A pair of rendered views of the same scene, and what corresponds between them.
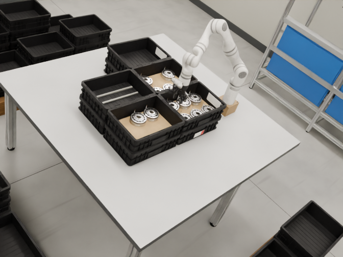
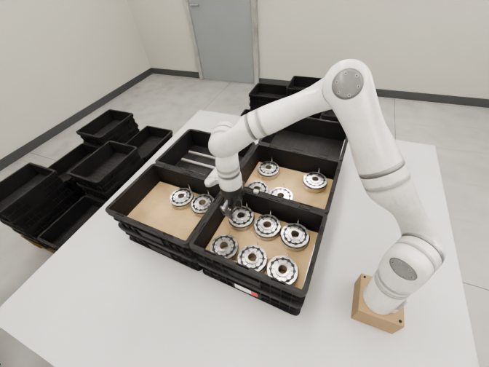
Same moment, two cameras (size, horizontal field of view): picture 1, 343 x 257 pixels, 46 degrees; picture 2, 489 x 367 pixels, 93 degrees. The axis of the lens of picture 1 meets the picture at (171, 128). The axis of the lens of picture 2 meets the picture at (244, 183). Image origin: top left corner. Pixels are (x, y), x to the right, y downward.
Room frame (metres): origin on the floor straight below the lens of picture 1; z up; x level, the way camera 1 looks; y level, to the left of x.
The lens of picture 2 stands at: (2.16, -0.50, 1.62)
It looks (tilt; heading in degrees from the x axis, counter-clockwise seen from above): 46 degrees down; 83
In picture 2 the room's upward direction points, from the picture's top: 6 degrees counter-clockwise
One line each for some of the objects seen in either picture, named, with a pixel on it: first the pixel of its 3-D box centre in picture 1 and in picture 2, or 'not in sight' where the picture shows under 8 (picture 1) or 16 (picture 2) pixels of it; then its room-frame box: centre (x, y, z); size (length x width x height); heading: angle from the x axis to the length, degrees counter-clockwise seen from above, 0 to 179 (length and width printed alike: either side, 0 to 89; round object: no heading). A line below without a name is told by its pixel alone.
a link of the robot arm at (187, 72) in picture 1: (188, 65); (225, 149); (2.18, 0.03, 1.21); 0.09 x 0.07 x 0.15; 73
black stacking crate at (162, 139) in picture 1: (145, 123); (172, 206); (1.93, 0.17, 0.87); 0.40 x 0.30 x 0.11; 143
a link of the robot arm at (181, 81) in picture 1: (182, 79); (224, 174); (2.16, 0.03, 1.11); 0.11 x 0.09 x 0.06; 142
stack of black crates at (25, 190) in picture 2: not in sight; (38, 205); (0.79, 0.88, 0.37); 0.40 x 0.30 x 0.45; 56
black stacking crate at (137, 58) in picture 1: (138, 58); (304, 143); (2.61, 0.40, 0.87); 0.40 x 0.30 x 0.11; 143
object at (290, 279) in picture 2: (208, 109); (281, 270); (2.29, -0.20, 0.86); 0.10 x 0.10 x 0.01
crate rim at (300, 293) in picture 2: (192, 101); (259, 231); (2.24, -0.07, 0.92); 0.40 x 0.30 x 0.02; 143
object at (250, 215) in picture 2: (171, 105); (241, 216); (2.20, 0.05, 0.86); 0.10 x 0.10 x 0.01
